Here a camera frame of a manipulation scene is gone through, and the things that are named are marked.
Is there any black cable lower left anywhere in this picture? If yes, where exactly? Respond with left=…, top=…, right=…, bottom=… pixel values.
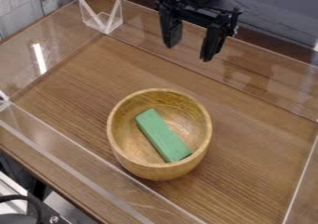
left=0, top=194, right=44, bottom=224

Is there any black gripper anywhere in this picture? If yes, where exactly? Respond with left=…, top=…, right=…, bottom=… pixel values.
left=157, top=0, right=242, bottom=61

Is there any green rectangular block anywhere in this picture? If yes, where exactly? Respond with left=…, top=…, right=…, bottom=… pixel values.
left=134, top=109, right=193, bottom=163

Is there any brown wooden bowl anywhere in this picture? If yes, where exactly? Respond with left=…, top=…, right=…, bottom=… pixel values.
left=107, top=88, right=213, bottom=180

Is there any black metal mount plate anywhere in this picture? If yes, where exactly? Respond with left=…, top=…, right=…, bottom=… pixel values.
left=27, top=191, right=86, bottom=224

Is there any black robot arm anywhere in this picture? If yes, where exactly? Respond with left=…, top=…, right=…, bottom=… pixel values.
left=157, top=0, right=242, bottom=61

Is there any clear acrylic tray wall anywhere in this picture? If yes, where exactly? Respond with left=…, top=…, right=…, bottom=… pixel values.
left=0, top=0, right=318, bottom=224

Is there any clear acrylic corner bracket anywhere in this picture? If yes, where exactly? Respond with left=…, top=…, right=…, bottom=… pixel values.
left=79, top=0, right=123, bottom=34

